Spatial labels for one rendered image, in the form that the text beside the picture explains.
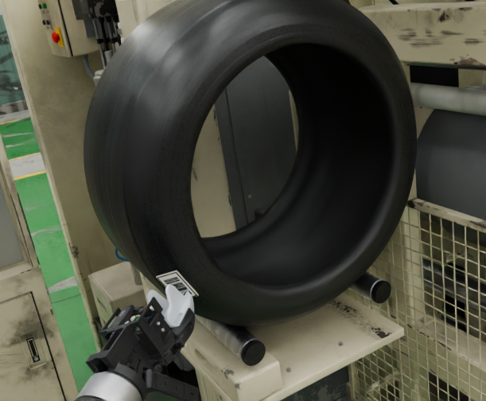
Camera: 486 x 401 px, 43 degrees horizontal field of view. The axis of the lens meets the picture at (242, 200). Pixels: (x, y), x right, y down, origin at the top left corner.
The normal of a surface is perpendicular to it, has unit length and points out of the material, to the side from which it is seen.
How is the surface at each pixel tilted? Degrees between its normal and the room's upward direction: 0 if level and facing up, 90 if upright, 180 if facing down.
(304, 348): 0
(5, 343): 90
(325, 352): 0
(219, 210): 90
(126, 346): 70
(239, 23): 45
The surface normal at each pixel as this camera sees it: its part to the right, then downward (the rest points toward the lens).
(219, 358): -0.15, -0.92
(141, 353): 0.81, -0.31
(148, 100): -0.25, -0.07
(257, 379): 0.49, 0.24
